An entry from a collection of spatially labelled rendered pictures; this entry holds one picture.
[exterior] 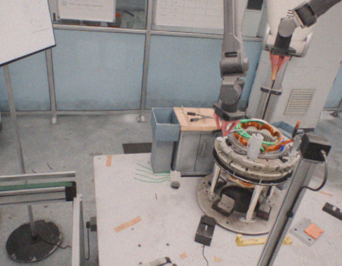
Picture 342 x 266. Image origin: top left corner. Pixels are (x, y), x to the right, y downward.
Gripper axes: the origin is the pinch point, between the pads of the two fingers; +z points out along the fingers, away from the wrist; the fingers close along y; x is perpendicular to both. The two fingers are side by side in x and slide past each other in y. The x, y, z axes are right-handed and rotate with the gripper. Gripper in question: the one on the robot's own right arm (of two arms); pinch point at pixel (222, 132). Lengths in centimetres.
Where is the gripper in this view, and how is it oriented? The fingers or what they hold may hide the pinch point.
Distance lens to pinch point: 103.5
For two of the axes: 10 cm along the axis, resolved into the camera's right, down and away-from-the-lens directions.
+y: 4.5, 4.8, -7.5
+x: 8.8, -1.0, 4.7
